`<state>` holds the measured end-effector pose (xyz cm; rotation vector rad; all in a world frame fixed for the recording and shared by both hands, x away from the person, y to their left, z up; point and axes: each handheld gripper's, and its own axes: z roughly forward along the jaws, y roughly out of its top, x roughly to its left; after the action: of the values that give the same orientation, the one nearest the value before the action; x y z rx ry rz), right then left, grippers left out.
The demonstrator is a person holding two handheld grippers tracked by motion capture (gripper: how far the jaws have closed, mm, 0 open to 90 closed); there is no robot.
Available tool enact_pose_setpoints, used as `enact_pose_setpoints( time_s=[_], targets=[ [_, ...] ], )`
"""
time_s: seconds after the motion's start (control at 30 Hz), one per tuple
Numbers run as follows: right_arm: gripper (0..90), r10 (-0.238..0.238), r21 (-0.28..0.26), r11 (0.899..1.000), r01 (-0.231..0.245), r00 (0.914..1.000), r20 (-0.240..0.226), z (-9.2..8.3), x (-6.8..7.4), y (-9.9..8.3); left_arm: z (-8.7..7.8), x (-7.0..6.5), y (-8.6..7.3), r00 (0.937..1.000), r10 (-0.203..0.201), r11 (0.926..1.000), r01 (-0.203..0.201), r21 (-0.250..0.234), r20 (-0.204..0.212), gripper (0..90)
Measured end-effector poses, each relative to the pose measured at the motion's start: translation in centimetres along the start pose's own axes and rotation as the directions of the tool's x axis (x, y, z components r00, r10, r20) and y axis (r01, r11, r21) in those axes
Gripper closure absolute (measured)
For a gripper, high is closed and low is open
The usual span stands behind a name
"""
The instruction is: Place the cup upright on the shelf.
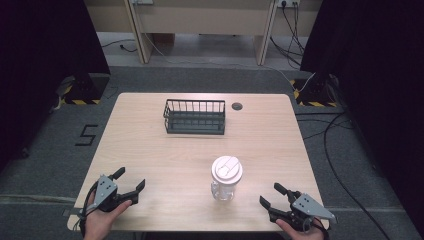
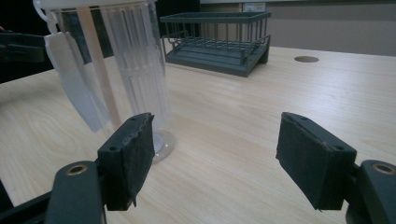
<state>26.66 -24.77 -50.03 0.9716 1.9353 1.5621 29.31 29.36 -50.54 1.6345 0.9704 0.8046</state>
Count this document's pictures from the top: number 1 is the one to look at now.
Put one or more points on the beige wooden desk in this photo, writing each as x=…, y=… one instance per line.
x=203, y=18

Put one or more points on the stand base with hazard tape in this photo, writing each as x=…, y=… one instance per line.
x=313, y=93
x=85, y=90

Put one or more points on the white wall socket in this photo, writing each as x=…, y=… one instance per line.
x=288, y=2

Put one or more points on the black curtain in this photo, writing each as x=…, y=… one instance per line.
x=43, y=60
x=376, y=66

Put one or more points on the person's right hand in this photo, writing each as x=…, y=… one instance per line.
x=301, y=235

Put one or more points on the clear cup with white lid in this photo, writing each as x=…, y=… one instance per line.
x=226, y=176

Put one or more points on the white power strip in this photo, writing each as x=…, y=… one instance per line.
x=142, y=1

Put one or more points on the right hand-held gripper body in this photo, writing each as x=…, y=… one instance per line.
x=310, y=208

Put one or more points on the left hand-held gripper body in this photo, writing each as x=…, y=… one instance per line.
x=105, y=190

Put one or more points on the person's left hand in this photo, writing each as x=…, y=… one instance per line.
x=100, y=221

